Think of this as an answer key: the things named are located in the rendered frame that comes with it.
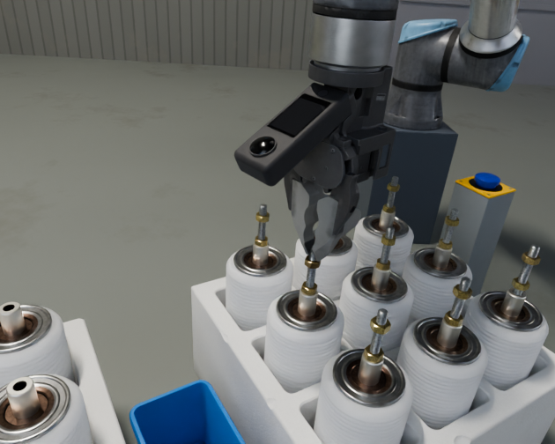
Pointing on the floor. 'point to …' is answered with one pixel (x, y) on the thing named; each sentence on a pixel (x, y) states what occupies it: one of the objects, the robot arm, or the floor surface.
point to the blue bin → (184, 418)
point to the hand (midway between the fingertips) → (310, 249)
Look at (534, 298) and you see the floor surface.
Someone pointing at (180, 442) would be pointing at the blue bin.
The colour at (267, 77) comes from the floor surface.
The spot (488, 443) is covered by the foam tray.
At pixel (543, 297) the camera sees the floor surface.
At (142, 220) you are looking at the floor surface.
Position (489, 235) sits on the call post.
